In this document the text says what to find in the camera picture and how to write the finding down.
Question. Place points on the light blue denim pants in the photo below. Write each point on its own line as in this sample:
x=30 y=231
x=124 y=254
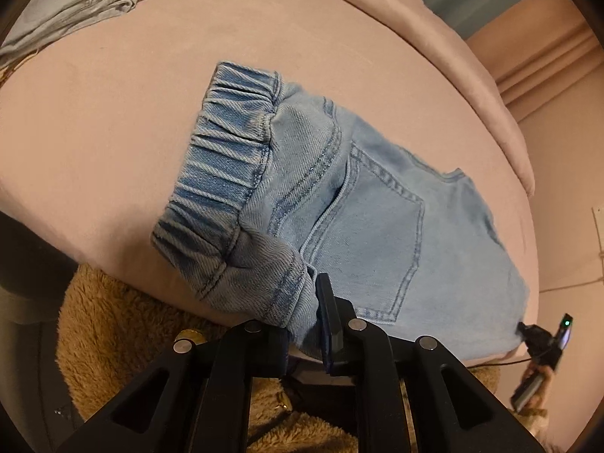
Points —
x=377 y=226

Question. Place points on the pink duvet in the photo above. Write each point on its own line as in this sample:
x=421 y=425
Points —
x=424 y=47

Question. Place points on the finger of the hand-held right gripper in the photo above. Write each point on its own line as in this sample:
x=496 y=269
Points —
x=531 y=337

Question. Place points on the pale blue folded clothes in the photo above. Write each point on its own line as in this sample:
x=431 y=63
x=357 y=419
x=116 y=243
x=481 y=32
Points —
x=71 y=9

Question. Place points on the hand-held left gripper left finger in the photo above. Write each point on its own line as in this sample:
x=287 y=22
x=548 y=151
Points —
x=277 y=353

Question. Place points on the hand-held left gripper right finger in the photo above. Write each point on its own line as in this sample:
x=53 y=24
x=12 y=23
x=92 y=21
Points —
x=329 y=335

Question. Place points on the pink bed sheet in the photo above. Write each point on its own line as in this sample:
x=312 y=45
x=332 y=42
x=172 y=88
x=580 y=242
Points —
x=118 y=127

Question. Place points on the person's right hand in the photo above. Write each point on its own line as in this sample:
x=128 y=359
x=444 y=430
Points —
x=542 y=387

